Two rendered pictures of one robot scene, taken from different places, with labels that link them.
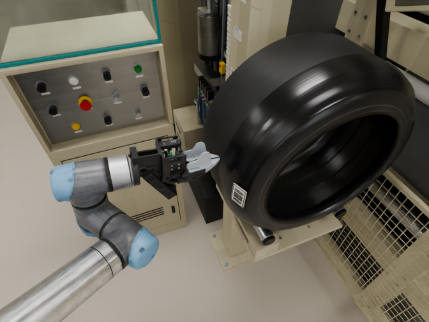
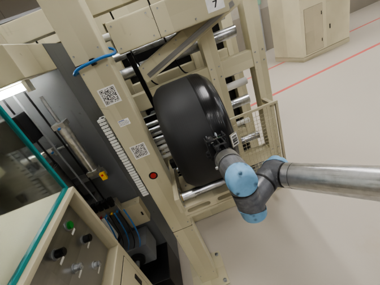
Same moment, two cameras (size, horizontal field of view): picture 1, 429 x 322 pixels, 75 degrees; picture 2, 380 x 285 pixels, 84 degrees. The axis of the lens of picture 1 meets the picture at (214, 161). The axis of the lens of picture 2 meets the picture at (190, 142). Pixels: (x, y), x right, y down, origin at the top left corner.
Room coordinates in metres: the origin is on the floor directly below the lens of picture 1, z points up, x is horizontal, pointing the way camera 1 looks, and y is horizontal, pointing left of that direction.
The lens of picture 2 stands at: (0.30, 0.71, 1.65)
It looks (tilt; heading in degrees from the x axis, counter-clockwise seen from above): 28 degrees down; 291
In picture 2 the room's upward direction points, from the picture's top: 22 degrees counter-clockwise
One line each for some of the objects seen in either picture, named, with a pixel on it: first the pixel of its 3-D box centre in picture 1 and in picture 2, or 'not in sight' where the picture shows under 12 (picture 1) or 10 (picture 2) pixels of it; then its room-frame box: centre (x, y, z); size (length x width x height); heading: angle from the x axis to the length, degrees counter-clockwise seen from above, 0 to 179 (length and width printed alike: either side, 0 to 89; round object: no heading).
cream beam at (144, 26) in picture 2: not in sight; (167, 18); (0.64, -0.56, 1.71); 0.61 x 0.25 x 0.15; 21
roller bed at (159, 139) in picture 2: not in sight; (156, 138); (0.99, -0.52, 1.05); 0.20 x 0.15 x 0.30; 21
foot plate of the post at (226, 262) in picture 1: (234, 244); (208, 271); (0.88, -0.13, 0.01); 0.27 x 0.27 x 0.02; 21
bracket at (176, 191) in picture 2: not in sight; (176, 182); (0.82, -0.18, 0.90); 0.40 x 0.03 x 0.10; 111
